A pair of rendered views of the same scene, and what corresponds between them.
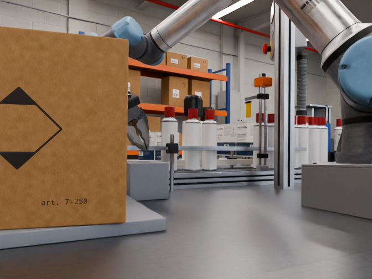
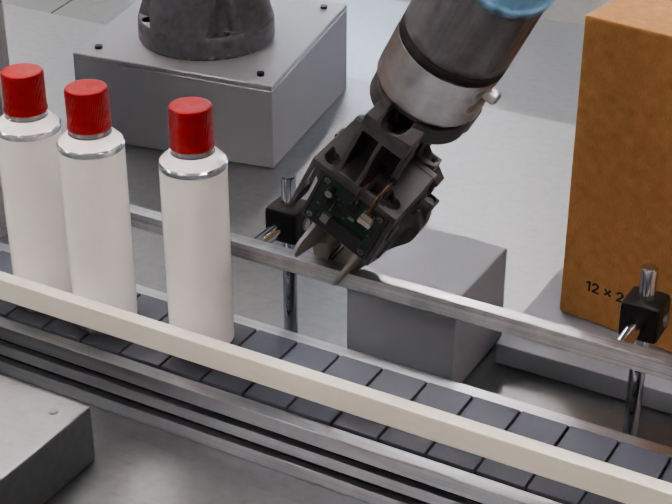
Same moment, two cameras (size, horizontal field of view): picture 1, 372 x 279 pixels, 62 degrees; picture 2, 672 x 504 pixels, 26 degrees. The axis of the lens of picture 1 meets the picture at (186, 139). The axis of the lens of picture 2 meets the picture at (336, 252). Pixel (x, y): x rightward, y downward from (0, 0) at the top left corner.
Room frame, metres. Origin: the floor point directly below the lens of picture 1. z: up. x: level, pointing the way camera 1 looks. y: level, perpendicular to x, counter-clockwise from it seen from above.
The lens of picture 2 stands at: (1.46, 0.91, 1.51)
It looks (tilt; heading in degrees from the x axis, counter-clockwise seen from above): 29 degrees down; 234
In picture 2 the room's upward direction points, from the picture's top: straight up
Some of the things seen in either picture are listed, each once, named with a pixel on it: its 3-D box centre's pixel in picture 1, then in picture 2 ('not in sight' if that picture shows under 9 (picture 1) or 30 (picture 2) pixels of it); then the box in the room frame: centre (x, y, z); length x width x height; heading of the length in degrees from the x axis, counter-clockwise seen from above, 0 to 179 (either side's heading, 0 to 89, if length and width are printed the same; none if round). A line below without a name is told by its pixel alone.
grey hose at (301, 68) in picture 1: (301, 85); not in sight; (1.09, -0.41, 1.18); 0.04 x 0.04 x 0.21
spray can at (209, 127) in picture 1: (209, 140); (35, 188); (1.05, -0.08, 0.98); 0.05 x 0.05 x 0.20
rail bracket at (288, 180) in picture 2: (168, 163); (277, 276); (0.90, 0.05, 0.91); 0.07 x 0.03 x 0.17; 25
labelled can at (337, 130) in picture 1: (340, 143); not in sight; (1.32, -0.66, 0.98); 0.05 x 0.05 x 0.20
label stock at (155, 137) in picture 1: (159, 146); not in sight; (1.53, 0.13, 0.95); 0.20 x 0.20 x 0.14
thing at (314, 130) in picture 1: (312, 141); not in sight; (1.24, -0.51, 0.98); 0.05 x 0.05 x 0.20
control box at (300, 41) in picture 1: (287, 27); not in sight; (1.08, -0.35, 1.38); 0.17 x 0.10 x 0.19; 170
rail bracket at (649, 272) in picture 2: not in sight; (630, 378); (0.78, 0.32, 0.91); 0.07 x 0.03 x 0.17; 25
